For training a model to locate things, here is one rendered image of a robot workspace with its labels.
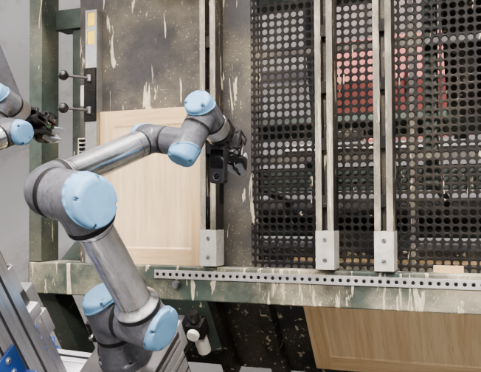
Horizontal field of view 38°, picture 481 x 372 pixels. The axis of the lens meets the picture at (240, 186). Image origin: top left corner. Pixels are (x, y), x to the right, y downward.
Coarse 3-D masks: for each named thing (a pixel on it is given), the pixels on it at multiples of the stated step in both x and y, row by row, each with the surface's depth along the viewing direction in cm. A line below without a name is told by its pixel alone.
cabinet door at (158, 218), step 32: (128, 128) 258; (160, 160) 253; (128, 192) 257; (160, 192) 252; (192, 192) 247; (128, 224) 257; (160, 224) 252; (192, 224) 247; (160, 256) 251; (192, 256) 247
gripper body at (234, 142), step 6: (228, 120) 194; (234, 132) 198; (240, 132) 198; (228, 138) 191; (234, 138) 197; (240, 138) 198; (216, 144) 191; (222, 144) 191; (228, 144) 195; (234, 144) 196; (240, 144) 201; (228, 150) 195; (234, 150) 195; (240, 150) 201; (228, 156) 197; (234, 156) 196; (228, 162) 200; (234, 162) 199
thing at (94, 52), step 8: (96, 16) 261; (96, 24) 261; (96, 32) 261; (96, 40) 261; (88, 48) 262; (96, 48) 261; (88, 56) 262; (96, 56) 261; (88, 64) 262; (96, 64) 261; (88, 128) 261; (96, 128) 260; (88, 136) 261; (96, 136) 260; (88, 144) 261; (96, 144) 260
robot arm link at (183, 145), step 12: (192, 120) 179; (168, 132) 181; (180, 132) 179; (192, 132) 178; (204, 132) 180; (168, 144) 180; (180, 144) 177; (192, 144) 177; (168, 156) 180; (180, 156) 176; (192, 156) 177
